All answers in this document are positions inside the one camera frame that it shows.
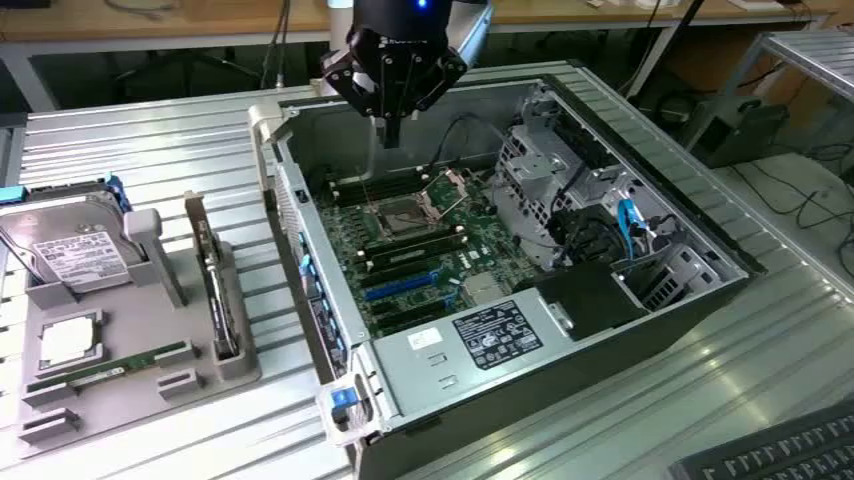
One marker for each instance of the grey parts rack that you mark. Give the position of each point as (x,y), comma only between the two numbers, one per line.
(133,400)

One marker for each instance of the CPU socket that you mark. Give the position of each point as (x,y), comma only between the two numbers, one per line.
(400,220)

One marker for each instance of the loose green RAM stick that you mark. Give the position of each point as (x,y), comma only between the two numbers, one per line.
(120,367)

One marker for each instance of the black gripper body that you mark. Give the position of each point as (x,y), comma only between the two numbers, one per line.
(400,25)

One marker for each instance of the black box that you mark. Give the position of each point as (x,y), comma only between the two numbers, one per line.
(740,135)

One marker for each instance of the green GPU card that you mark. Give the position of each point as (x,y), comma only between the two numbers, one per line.
(213,280)

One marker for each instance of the silver metal drive cage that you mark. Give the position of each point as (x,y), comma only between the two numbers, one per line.
(534,165)

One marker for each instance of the silver chipset heatsink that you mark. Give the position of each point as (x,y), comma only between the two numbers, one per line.
(487,292)

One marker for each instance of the open black PC case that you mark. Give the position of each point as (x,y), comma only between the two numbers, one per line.
(567,390)

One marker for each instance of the wooden desk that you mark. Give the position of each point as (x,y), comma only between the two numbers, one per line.
(200,20)

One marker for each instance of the silver power supply unit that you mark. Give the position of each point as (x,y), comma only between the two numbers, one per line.
(427,370)

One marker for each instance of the blue slot cover clip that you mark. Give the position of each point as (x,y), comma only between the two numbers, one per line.
(319,290)
(307,265)
(341,344)

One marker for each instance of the metal socket cover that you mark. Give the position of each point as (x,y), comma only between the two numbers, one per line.
(443,195)

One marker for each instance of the metal slat table frame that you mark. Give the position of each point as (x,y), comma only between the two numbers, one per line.
(820,60)

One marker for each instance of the silver hard disk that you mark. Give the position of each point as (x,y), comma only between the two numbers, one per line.
(73,250)

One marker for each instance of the black plastic air shroud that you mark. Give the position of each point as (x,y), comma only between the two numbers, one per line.
(587,305)

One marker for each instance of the black keyboard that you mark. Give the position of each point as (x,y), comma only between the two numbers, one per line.
(787,450)

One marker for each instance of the silver CPU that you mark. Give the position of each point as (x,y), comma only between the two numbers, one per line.
(67,340)

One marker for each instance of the blue case latch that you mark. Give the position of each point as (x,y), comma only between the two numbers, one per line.
(341,400)

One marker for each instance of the green motherboard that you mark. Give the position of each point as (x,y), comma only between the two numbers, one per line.
(494,240)

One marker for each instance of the blue disk caddy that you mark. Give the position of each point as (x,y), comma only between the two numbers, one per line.
(116,192)

